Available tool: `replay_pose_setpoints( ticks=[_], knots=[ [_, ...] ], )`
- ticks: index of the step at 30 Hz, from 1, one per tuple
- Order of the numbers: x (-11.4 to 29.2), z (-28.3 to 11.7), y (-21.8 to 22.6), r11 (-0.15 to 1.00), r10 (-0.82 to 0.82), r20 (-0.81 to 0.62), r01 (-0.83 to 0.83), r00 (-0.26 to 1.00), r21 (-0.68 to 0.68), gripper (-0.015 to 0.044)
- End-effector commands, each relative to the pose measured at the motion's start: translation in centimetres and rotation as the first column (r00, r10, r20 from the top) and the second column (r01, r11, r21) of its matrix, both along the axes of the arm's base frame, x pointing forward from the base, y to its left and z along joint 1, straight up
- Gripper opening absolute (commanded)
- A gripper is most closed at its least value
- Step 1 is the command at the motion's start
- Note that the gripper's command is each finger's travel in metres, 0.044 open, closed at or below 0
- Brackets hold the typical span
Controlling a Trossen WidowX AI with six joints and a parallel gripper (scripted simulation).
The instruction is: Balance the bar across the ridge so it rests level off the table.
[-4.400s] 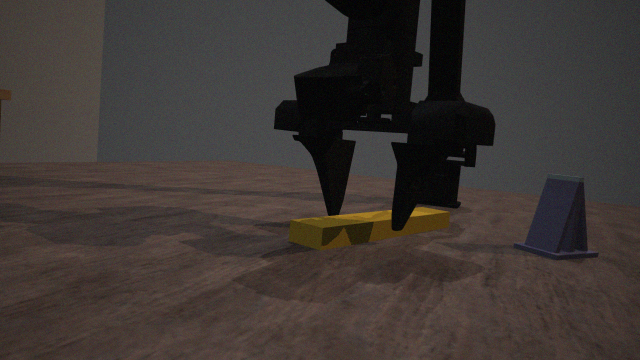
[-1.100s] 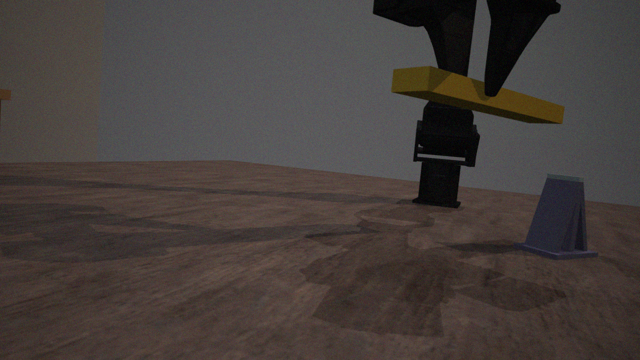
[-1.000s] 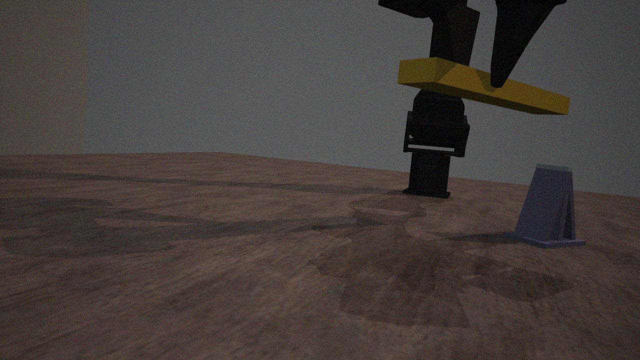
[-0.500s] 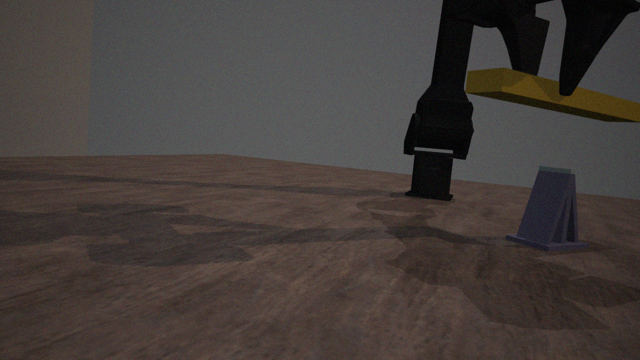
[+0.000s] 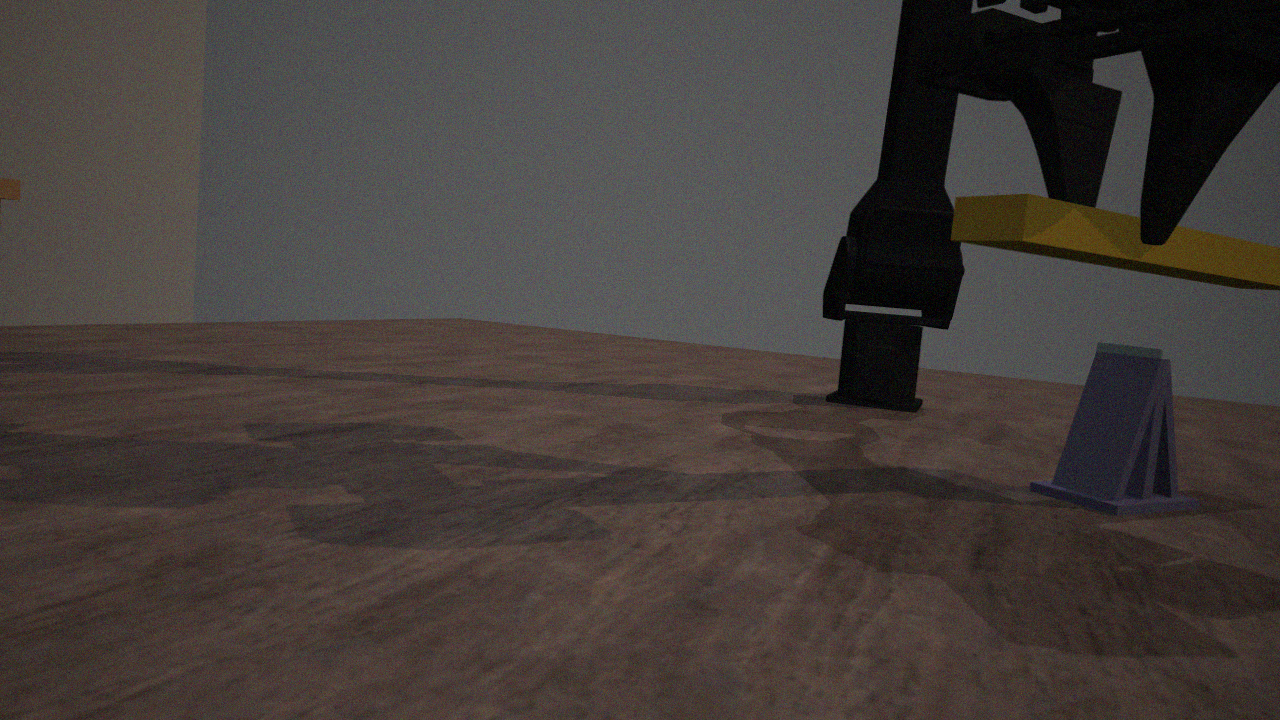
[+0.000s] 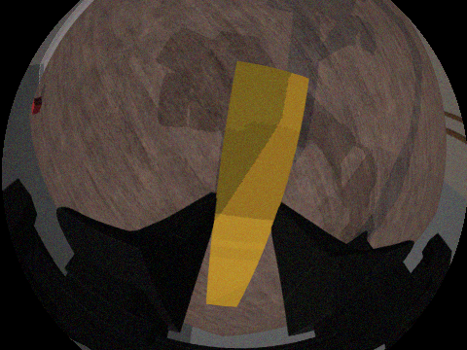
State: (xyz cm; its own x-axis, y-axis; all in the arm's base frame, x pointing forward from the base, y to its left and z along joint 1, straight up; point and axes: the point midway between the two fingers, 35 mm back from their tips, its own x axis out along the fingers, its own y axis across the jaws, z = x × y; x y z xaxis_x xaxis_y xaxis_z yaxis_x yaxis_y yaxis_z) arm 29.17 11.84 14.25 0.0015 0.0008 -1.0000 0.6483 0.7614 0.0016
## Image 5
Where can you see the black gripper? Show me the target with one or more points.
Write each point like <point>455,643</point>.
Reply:
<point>1210,64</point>

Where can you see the yellow rectangular bar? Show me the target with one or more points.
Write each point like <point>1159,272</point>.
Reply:
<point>1037,225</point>

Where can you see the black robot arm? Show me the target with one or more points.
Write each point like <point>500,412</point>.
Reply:
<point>898,251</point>

